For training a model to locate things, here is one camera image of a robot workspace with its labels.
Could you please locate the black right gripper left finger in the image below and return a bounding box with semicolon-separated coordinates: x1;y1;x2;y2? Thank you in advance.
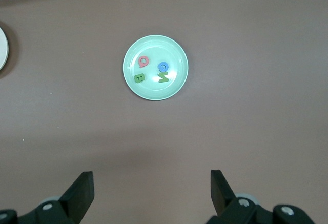
0;171;94;224

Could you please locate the brown table mat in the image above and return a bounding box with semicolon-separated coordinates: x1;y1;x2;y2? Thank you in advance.
0;0;328;224

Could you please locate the red letter Q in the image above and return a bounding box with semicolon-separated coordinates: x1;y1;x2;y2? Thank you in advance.
137;55;150;69

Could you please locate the cream plate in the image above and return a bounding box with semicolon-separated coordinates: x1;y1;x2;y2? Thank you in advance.
0;27;9;71

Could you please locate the green plate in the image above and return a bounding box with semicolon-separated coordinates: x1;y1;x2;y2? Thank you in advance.
122;34;189;101

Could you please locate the green capital letter M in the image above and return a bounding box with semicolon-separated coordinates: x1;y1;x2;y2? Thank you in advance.
157;71;170;84

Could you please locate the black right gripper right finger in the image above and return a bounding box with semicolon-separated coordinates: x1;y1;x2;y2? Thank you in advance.
207;169;315;224

